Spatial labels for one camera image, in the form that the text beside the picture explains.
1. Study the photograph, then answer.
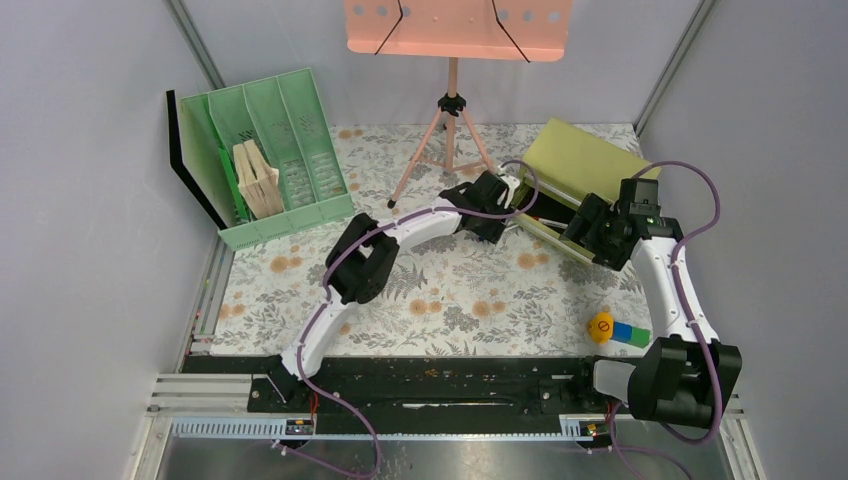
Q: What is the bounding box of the red whiteboard marker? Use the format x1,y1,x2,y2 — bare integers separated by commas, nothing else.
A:
535,217,568,230

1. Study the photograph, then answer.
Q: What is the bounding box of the yellow-green drawer cabinet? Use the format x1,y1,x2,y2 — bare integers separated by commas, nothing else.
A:
513,117,648,264

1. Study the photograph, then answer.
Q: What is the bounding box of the purple 52-storey treehouse book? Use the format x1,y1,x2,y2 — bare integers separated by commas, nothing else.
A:
233,143,269,219

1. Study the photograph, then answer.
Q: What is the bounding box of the green plastic folder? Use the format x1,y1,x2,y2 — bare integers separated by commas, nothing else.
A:
202,92,252,225

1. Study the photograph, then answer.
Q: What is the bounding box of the white sketch pad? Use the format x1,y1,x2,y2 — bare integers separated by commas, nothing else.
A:
165,90,235,230

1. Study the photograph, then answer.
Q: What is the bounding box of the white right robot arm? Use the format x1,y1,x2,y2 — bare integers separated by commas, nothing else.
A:
563,178,742,430

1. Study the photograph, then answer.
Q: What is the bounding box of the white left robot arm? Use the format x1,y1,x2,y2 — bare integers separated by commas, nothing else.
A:
268,171,521,411

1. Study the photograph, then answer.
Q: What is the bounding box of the yellow blue green toy block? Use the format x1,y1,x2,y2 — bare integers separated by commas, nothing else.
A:
587,311,652,348

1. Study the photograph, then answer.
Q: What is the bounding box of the floral table mat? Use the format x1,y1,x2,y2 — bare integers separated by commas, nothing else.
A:
210,125,651,357

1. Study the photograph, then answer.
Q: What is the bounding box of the pink music stand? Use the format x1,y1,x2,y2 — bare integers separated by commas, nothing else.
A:
343,0,573,208

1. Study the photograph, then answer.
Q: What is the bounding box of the green plastic file organizer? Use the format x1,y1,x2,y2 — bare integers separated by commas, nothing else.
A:
210,68,354,251

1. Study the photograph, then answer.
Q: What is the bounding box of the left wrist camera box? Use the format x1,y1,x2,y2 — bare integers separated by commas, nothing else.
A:
498,173,522,204

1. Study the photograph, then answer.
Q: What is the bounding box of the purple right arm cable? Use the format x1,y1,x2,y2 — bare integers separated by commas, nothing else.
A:
606,160,723,480

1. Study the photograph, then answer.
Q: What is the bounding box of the grey cable duct rail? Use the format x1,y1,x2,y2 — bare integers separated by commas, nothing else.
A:
169,415,611,444

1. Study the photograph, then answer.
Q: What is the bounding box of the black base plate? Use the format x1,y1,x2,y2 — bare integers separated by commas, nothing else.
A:
182,356,616,437

